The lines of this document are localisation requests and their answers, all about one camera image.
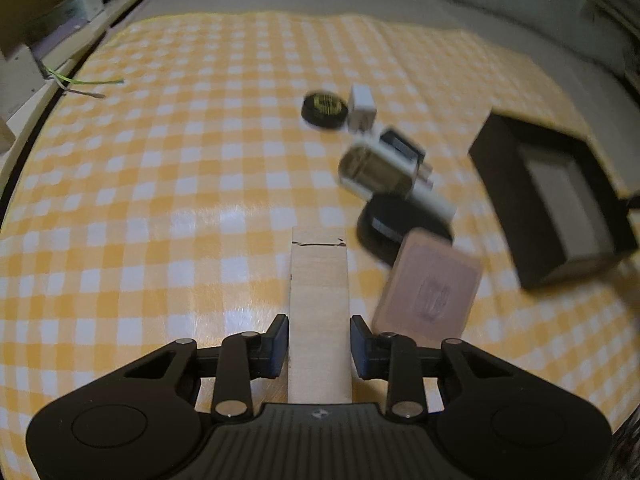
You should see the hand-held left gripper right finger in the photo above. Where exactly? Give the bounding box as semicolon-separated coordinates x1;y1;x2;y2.
350;315;518;421

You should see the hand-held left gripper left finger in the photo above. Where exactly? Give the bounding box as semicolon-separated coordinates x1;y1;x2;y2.
122;314;291;421

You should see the light wooden block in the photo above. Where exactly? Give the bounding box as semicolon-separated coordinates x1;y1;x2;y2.
288;226;353;405

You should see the pink square box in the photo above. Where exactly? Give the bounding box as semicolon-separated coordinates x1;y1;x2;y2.
371;228;483;347

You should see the large black round disc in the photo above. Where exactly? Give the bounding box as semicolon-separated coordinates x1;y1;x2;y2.
356;195;453;266

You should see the white plastic handheld device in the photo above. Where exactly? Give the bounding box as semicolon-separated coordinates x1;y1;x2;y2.
337;132;458;223

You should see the black cardboard box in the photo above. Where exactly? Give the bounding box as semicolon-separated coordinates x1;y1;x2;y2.
467;108;638;291

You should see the black round tin gold label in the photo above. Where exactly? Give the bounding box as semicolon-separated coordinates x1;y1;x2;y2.
301;91;350;130

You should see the yellow checkered cloth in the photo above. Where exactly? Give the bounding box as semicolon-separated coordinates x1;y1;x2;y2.
0;11;628;480

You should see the small black box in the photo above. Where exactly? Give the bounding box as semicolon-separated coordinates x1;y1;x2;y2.
380;129;427;163

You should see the white charger adapter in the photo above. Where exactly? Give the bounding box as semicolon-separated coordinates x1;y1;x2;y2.
346;84;378;133

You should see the grey bed sheet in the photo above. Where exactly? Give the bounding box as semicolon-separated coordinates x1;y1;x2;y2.
132;0;501;38

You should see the white bedside ledge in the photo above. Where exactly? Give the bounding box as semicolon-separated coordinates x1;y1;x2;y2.
0;0;151;171

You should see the grey quilt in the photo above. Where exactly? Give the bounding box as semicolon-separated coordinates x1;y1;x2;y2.
415;0;632;77

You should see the white box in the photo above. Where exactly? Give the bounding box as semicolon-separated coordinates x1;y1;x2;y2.
64;0;104;20

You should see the green wire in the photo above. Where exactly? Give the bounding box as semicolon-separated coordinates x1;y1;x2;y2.
47;67;125;86

